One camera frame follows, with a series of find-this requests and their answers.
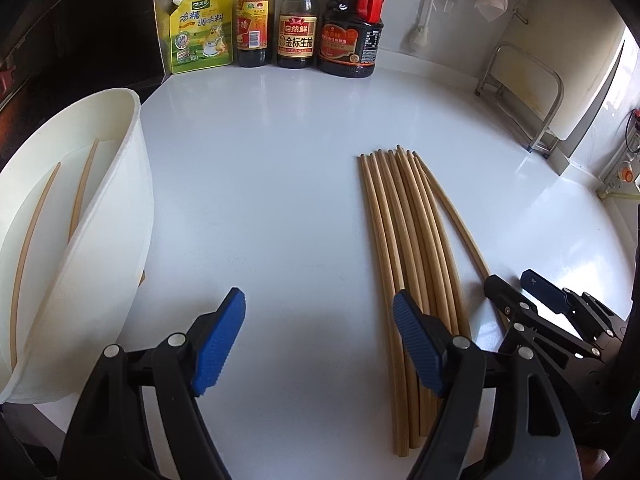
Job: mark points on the soy sauce bottle brown label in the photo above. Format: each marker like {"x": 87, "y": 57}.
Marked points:
{"x": 297, "y": 35}

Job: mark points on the bundle of wooden chopsticks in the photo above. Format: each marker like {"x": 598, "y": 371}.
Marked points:
{"x": 400, "y": 240}

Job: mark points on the vinegar bottle yellow label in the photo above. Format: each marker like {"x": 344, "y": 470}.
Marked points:
{"x": 252, "y": 30}

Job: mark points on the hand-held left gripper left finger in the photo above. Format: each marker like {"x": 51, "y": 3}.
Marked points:
{"x": 220, "y": 345}

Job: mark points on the dark sauce jug red cap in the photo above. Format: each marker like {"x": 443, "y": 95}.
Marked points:
{"x": 347, "y": 45}

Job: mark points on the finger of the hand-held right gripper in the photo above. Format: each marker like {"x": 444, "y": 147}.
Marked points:
{"x": 540, "y": 287}
{"x": 505, "y": 295}

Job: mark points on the white hanging brush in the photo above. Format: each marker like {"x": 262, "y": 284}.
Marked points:
{"x": 417, "y": 35}

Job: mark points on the white plastic container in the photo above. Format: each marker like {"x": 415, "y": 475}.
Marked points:
{"x": 115, "y": 220}

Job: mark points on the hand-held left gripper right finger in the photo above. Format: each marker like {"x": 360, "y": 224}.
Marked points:
{"x": 415, "y": 340}

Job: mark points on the white cutting board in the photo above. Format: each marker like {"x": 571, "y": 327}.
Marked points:
{"x": 590, "y": 60}

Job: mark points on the wooden chopstick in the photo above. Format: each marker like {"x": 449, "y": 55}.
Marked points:
{"x": 83, "y": 190}
{"x": 462, "y": 225}
{"x": 29, "y": 245}

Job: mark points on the wall socket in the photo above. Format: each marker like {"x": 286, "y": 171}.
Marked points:
{"x": 625, "y": 175}

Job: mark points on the metal cutting board rack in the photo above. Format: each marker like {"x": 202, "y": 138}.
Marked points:
{"x": 556, "y": 85}

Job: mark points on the yellow green seasoning pouch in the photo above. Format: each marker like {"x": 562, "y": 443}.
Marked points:
{"x": 200, "y": 35}

